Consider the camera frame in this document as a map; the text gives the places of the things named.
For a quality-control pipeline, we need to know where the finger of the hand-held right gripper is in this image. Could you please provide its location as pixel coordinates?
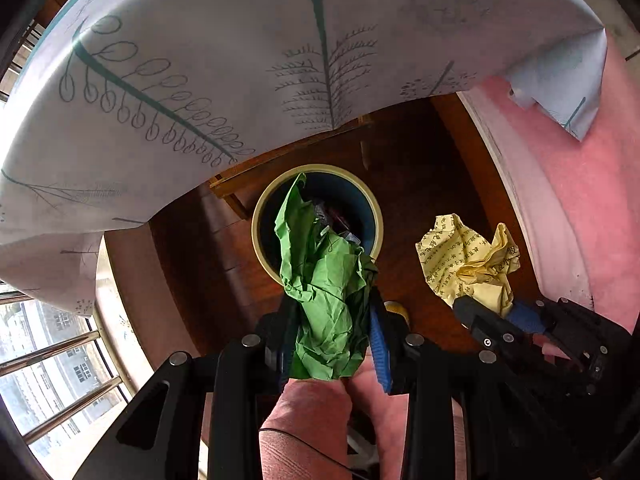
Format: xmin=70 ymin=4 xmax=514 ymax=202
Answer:
xmin=506 ymin=297 xmax=627 ymax=347
xmin=452 ymin=295 xmax=551 ymax=362

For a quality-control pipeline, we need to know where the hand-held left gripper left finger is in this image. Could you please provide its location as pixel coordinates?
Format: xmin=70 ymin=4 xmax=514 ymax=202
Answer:
xmin=74 ymin=297 xmax=301 ymax=480

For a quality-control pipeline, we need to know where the metal window grille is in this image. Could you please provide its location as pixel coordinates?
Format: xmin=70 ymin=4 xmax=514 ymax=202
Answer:
xmin=0 ymin=280 xmax=131 ymax=461

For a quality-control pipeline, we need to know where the person's leg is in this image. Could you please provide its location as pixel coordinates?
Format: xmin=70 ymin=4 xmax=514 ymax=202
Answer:
xmin=347 ymin=345 xmax=461 ymax=480
xmin=260 ymin=377 xmax=351 ymax=480

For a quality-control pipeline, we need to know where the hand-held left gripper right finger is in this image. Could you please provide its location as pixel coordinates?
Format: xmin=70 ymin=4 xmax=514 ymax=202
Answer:
xmin=369 ymin=300 xmax=591 ymax=480

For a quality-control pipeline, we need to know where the leaf print teal tablecloth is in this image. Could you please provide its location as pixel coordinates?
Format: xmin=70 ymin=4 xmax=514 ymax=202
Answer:
xmin=0 ymin=0 xmax=608 ymax=318

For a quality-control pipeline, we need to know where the round cream rim trash bin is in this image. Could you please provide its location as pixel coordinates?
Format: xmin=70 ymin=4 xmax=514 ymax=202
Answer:
xmin=251 ymin=163 xmax=385 ymax=286

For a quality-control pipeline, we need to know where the person's left leg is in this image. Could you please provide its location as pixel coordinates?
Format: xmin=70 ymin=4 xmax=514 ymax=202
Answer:
xmin=260 ymin=377 xmax=351 ymax=480

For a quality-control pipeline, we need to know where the green paper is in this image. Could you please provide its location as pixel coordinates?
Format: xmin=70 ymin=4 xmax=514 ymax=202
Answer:
xmin=274 ymin=172 xmax=378 ymax=381

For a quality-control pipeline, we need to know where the yellow slipper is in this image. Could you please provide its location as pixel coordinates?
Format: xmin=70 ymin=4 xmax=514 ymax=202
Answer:
xmin=382 ymin=300 xmax=412 ymax=327

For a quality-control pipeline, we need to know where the wooden table leg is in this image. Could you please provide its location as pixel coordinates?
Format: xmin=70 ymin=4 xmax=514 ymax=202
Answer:
xmin=209 ymin=157 xmax=281 ymax=221

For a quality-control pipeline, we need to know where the yellow printed wrapper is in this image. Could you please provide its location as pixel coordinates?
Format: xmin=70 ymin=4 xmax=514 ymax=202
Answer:
xmin=416 ymin=214 xmax=522 ymax=318

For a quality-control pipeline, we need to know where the thin black cable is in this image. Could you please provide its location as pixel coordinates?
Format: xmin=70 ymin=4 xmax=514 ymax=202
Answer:
xmin=257 ymin=427 xmax=361 ymax=476

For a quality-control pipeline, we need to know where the person's right leg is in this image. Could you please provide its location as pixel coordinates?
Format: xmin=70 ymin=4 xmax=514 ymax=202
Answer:
xmin=347 ymin=345 xmax=461 ymax=480

